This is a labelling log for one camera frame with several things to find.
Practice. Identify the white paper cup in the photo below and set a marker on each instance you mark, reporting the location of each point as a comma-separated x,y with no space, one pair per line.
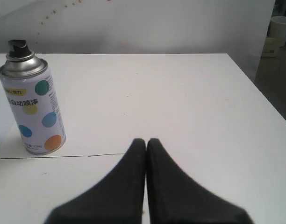
278,29

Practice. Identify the white spray paint can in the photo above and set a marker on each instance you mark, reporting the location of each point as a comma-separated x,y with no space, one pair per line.
28,84

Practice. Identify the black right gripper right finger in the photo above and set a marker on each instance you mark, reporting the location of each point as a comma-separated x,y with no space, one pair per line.
175,198

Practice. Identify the yellowish cardboard box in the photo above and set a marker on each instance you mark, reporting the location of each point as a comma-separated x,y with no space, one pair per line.
271,47

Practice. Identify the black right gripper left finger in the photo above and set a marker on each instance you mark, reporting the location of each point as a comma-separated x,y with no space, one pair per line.
116,199

